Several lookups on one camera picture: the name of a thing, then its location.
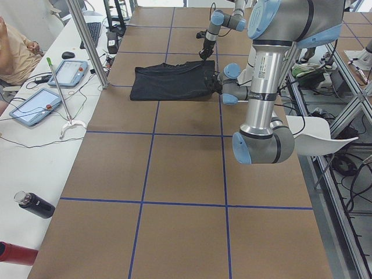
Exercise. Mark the black bottle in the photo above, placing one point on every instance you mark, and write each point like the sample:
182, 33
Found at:
34, 204

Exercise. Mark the aluminium frame post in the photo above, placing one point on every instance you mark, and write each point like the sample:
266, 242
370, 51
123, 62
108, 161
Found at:
85, 35

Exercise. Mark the white chair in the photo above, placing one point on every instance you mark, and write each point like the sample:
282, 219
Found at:
314, 138

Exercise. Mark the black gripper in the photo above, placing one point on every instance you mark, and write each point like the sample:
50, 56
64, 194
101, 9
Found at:
206, 48
215, 85

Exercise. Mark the seated person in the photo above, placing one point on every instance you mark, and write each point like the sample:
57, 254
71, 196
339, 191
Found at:
19, 55

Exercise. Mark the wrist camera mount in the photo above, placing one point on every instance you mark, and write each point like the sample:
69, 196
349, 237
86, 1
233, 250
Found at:
200, 34

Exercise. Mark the red bottle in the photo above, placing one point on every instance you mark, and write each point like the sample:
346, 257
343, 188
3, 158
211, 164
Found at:
14, 254

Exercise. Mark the lower teach pendant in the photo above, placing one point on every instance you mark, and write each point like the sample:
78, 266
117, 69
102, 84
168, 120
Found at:
37, 107

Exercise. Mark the grabber reach tool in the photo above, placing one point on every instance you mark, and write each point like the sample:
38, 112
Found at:
70, 122

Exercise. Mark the teach pendant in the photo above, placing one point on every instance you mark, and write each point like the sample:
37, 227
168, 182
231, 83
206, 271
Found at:
37, 107
70, 72

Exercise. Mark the black computer mouse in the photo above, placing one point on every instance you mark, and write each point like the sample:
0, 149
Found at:
67, 55

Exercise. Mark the black graphic t-shirt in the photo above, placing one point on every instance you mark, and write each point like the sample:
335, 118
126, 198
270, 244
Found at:
166, 82

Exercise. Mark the black keyboard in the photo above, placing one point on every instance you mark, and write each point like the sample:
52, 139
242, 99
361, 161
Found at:
95, 31

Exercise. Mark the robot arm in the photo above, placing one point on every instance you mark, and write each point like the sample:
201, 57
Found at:
218, 19
273, 27

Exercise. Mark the upper teach pendant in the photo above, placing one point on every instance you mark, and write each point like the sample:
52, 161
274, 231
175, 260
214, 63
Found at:
70, 72

